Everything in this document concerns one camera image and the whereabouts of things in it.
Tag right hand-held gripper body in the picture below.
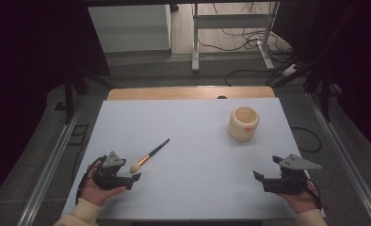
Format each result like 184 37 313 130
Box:
263 153 323 195

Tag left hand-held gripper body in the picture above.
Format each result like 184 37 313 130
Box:
93 151 135 191

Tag cream cup with orange mark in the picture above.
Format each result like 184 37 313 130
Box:
228 106 261 141

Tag person's right hand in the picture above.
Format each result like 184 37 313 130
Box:
276 178 319 215

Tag person's left hand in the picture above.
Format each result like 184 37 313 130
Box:
79 163 127 207

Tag white table mat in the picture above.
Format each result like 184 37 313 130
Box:
60 97 327 220

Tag black stand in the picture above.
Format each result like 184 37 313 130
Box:
302 53 343 122
54 70 114 124

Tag white power strip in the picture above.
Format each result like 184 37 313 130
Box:
282 63 298 77

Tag white cabinet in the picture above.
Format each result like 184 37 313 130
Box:
88 4 172 55

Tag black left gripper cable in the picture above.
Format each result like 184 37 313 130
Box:
75 154 107 205

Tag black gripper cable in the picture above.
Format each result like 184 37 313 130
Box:
305 176 323 211
75 154 107 205

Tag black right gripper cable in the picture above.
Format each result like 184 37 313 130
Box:
305 176 323 211

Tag black floor cable loop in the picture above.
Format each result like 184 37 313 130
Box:
290 126 323 154

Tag black floor frame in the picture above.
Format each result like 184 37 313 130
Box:
67 124 89 147

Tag aluminium floor rail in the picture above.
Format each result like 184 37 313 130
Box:
16 103 84 226
305 92 371 226

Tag tangled black floor cables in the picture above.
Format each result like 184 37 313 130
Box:
196 2 293 55

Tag white metal desk frame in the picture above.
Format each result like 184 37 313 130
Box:
191 2 281 72

